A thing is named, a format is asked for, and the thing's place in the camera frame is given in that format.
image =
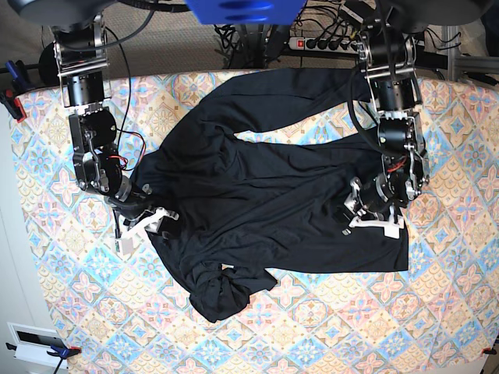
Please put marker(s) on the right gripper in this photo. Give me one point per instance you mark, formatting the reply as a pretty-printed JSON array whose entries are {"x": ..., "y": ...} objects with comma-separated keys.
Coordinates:
[{"x": 135, "y": 204}]

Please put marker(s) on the white power strip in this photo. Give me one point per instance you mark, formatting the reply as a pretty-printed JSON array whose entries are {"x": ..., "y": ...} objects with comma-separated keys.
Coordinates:
[{"x": 341, "y": 45}]

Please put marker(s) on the orange clamp lower right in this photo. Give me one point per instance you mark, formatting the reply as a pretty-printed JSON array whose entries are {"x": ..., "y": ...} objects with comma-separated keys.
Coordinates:
[{"x": 489, "y": 351}]

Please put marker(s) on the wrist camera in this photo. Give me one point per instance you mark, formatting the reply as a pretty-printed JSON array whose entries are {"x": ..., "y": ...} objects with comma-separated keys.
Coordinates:
[
  {"x": 124, "y": 246},
  {"x": 392, "y": 231}
]

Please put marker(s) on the black round stool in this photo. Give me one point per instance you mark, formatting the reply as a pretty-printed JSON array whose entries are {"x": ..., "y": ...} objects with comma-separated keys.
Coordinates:
[{"x": 47, "y": 66}]

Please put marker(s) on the blue orange clamp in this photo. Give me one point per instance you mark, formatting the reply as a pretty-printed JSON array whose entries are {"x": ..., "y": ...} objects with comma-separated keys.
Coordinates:
[
  {"x": 9, "y": 97},
  {"x": 58, "y": 352}
]

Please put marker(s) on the blue orange clamp upper left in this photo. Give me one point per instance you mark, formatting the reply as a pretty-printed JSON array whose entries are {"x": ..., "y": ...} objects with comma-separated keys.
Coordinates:
[{"x": 9, "y": 97}]

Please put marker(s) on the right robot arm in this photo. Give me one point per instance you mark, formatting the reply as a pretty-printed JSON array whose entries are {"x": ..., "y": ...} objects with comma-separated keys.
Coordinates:
[{"x": 80, "y": 51}]

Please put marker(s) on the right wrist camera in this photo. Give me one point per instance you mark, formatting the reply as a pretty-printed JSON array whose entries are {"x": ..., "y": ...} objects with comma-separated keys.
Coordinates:
[{"x": 124, "y": 246}]

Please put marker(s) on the white floor vent box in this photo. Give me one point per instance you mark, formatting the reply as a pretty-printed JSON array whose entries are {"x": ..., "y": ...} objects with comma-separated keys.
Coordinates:
[{"x": 24, "y": 334}]

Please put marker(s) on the patterned tablecloth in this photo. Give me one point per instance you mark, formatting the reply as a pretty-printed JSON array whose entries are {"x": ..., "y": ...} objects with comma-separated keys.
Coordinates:
[{"x": 127, "y": 314}]

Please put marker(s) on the black t-shirt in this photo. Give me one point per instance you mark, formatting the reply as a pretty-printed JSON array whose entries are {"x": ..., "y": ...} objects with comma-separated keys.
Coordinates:
[{"x": 246, "y": 208}]

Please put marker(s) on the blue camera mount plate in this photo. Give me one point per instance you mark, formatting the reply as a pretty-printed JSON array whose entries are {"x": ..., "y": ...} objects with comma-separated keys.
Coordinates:
[{"x": 280, "y": 12}]

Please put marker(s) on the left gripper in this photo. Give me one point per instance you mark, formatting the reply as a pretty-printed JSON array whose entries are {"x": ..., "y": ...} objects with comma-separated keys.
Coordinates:
[{"x": 369, "y": 205}]

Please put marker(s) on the blue orange clamp lower left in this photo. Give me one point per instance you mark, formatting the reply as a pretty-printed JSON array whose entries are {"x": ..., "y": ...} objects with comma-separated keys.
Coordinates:
[{"x": 58, "y": 352}]

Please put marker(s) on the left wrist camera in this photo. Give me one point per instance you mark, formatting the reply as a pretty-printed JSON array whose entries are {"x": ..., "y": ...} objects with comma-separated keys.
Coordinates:
[{"x": 392, "y": 231}]

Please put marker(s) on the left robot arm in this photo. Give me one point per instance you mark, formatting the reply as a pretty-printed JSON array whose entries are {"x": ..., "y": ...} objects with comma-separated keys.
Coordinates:
[{"x": 387, "y": 61}]

